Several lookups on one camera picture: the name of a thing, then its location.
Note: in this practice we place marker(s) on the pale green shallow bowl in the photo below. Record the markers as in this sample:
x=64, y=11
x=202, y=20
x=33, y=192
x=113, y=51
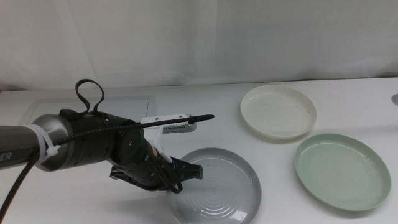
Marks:
x=342, y=171

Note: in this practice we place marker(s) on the white fabric backdrop curtain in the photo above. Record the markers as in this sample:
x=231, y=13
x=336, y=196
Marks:
x=199, y=40

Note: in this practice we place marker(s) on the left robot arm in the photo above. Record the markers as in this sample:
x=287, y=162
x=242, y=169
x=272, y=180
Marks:
x=18, y=140

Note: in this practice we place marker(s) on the grey shallow bowl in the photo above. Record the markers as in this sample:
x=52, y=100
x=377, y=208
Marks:
x=224, y=193

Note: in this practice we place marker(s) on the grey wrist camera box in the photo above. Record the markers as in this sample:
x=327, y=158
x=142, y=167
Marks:
x=186, y=127

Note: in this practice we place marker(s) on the white zip tie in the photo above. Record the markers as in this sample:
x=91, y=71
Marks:
x=46, y=146

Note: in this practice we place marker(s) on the white shallow bowl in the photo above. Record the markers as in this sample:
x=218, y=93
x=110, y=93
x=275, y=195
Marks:
x=276, y=112

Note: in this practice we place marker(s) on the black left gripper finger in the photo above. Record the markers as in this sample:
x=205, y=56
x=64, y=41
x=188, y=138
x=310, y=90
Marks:
x=189, y=171
x=117, y=173

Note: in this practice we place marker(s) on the white camera mounting bracket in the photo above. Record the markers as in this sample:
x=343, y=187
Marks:
x=152, y=132

